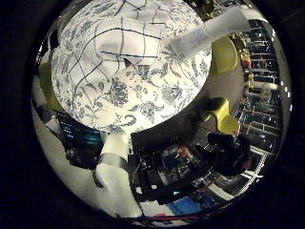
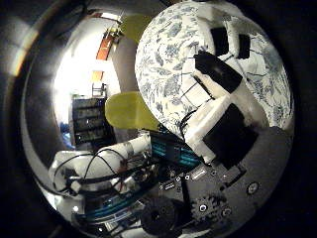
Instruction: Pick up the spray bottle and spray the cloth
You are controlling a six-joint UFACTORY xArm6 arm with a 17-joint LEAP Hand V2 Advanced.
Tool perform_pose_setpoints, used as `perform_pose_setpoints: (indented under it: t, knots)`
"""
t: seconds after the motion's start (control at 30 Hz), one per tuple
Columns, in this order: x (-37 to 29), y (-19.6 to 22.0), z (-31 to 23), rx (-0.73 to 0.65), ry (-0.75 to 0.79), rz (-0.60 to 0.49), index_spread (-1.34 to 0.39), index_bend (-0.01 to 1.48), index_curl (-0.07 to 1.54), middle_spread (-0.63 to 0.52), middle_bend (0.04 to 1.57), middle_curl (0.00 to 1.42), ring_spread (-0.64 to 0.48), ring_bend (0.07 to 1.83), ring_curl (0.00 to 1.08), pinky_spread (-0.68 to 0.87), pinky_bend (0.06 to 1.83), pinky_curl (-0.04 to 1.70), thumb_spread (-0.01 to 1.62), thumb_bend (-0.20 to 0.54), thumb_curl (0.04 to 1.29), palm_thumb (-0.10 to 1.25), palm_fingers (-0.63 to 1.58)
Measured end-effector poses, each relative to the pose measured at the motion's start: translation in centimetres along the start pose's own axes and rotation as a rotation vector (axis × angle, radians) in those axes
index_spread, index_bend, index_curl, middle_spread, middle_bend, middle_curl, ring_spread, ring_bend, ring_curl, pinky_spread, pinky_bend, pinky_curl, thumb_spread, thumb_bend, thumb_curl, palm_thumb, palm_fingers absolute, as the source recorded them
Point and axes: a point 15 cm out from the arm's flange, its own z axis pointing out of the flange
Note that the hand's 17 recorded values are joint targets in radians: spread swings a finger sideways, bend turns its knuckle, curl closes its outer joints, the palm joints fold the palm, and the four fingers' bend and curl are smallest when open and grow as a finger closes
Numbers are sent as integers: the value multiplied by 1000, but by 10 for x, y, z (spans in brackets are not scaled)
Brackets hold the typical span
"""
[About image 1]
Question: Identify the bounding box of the white cloth with dark grid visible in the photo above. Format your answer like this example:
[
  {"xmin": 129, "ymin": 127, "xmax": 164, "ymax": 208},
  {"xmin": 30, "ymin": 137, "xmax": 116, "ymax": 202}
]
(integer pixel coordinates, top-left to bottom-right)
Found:
[{"xmin": 68, "ymin": 0, "xmax": 174, "ymax": 87}]

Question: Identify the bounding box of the black electronics box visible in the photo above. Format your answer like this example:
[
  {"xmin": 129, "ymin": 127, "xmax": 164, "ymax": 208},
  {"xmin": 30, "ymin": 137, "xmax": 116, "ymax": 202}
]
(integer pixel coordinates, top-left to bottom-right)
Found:
[{"xmin": 56, "ymin": 111, "xmax": 106, "ymax": 170}]

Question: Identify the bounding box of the yellow-green chair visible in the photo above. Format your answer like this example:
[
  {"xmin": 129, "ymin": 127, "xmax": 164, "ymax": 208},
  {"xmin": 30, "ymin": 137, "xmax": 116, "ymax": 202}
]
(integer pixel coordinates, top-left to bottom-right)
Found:
[
  {"xmin": 209, "ymin": 36, "xmax": 239, "ymax": 77},
  {"xmin": 202, "ymin": 96, "xmax": 241, "ymax": 135},
  {"xmin": 38, "ymin": 61, "xmax": 65, "ymax": 113}
]

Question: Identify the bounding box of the blue floral tablecloth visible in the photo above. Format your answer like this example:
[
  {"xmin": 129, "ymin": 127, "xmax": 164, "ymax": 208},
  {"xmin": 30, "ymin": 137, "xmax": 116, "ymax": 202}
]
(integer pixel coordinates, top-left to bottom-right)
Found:
[{"xmin": 51, "ymin": 0, "xmax": 214, "ymax": 135}]

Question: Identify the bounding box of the cluttered black workbench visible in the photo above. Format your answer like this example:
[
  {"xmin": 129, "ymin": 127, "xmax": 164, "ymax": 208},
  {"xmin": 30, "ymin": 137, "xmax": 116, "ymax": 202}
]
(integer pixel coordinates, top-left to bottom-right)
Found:
[{"xmin": 130, "ymin": 127, "xmax": 223, "ymax": 205}]

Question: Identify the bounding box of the person in black clothes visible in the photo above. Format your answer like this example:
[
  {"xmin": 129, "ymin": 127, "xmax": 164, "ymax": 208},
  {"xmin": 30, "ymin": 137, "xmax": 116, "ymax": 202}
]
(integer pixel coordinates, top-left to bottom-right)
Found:
[{"xmin": 206, "ymin": 132, "xmax": 253, "ymax": 177}]

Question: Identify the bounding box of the metal shelving rack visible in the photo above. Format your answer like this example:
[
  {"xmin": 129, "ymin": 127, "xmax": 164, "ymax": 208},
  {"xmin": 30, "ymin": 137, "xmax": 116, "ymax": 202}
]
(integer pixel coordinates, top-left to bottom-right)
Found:
[{"xmin": 241, "ymin": 18, "xmax": 287, "ymax": 154}]

